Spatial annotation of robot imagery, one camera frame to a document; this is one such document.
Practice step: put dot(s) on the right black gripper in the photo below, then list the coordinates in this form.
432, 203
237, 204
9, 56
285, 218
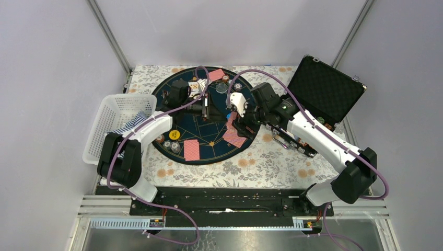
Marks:
241, 123

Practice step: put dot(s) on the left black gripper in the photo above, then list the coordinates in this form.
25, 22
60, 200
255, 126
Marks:
214, 114

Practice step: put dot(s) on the red card deck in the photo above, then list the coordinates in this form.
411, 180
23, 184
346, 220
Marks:
229, 123

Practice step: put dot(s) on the red playing card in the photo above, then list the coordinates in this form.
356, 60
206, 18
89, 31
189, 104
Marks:
237, 141
216, 75
227, 136
193, 156
191, 149

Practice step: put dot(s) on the yellow dealer button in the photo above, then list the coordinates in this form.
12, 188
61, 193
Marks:
174, 135

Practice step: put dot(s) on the face up playing card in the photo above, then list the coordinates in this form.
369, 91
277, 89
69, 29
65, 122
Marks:
194, 87

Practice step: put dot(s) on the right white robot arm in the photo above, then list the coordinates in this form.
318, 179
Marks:
356, 168

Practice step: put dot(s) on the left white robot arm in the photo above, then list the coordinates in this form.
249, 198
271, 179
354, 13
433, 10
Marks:
122, 152

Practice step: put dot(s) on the round dark blue poker mat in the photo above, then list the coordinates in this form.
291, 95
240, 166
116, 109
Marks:
212, 147

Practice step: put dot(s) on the clear plastic disc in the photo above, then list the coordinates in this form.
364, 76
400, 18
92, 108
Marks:
221, 88

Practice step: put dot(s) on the green chip row in case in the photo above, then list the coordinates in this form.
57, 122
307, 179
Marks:
321, 120

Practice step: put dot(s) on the black chip carrying case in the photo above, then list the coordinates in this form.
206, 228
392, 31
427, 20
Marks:
325, 91

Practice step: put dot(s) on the striped blue white cloth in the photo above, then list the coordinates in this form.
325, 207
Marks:
139, 118

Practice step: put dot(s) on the white plastic basket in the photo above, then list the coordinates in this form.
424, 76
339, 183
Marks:
115, 112

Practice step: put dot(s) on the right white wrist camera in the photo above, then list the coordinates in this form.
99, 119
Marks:
237, 100

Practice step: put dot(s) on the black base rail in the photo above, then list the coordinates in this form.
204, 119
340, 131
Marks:
231, 207

